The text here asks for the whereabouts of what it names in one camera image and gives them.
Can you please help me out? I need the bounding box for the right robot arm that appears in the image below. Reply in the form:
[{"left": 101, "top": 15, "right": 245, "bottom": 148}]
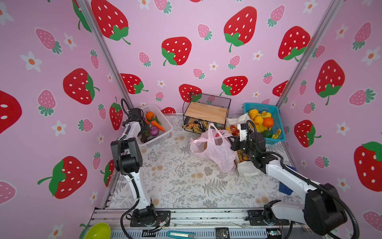
[{"left": 231, "top": 120, "right": 360, "bottom": 239}]

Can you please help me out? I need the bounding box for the snack bag under shelf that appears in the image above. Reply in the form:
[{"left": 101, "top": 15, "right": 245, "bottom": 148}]
[{"left": 183, "top": 119, "right": 224, "bottom": 134}]

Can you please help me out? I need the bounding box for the white canvas tote bag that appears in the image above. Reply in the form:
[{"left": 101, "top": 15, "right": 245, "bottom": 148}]
[{"left": 226, "top": 114, "right": 262, "bottom": 177}]

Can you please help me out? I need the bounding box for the black wire wooden shelf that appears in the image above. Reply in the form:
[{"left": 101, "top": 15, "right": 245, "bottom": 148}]
[{"left": 182, "top": 92, "right": 231, "bottom": 130}]

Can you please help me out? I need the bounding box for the red chips bag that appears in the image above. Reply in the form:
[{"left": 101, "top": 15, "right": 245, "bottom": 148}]
[{"left": 230, "top": 125, "right": 240, "bottom": 136}]

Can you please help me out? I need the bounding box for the blue box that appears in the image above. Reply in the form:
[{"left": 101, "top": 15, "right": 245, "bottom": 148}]
[{"left": 279, "top": 169, "right": 294, "bottom": 196}]

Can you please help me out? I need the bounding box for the green plastic bowl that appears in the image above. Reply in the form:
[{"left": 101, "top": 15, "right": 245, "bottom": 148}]
[{"left": 85, "top": 223, "right": 111, "bottom": 239}]

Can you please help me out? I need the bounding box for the teal utility knife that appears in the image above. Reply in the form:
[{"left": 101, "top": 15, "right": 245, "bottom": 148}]
[{"left": 166, "top": 231, "right": 197, "bottom": 239}]

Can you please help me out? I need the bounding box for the white plastic basket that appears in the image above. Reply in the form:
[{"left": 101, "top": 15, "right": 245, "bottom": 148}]
[{"left": 137, "top": 104, "right": 173, "bottom": 148}]

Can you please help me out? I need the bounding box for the teal plastic basket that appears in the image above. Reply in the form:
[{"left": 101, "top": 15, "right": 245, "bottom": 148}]
[{"left": 244, "top": 103, "right": 286, "bottom": 145}]

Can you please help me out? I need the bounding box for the toy avocado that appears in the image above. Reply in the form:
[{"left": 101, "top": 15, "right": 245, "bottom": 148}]
[{"left": 262, "top": 130, "right": 273, "bottom": 138}]

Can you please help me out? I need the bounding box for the toy yellow lemon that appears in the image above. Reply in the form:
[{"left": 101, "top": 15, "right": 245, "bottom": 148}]
[{"left": 253, "top": 116, "right": 264, "bottom": 125}]

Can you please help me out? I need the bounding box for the pink plastic grocery bag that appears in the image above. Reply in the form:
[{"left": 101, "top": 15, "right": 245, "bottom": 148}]
[{"left": 190, "top": 123, "right": 237, "bottom": 173}]

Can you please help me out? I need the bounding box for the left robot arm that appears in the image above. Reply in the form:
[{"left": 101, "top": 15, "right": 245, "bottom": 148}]
[{"left": 110, "top": 98, "right": 171, "bottom": 233}]

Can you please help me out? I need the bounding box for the toy carrot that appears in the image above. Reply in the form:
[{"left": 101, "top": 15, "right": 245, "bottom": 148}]
[{"left": 151, "top": 120, "right": 165, "bottom": 132}]

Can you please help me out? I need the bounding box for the toy orange fruit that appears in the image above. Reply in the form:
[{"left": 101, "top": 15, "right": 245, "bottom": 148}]
[{"left": 263, "top": 118, "right": 275, "bottom": 128}]

